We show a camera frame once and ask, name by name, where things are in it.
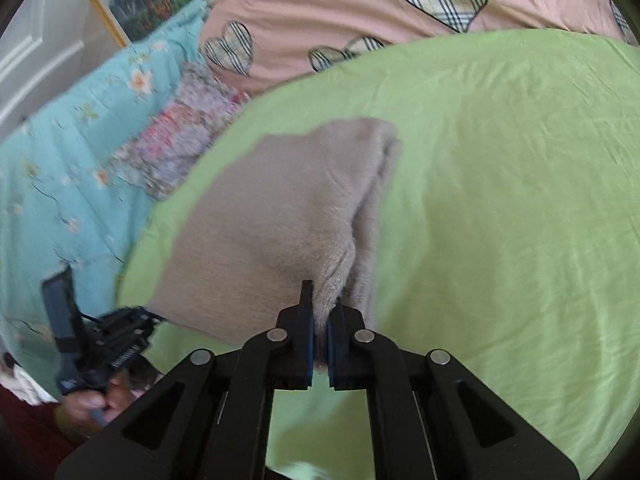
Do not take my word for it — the beige knit sweater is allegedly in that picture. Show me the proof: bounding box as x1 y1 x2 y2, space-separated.
150 118 401 351

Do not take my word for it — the person's left hand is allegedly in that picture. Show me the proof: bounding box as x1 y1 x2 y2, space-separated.
54 362 163 441

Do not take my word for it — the light blue floral quilt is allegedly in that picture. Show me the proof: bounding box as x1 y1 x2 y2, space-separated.
1 0 208 396

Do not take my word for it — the pink purple floral pillow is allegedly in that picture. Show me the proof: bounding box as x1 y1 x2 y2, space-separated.
110 63 250 200

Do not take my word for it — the white panelled door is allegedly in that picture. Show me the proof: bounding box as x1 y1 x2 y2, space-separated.
1 0 118 136

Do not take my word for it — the pink heart-patterned duvet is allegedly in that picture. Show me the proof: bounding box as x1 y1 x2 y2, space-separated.
200 0 637 96

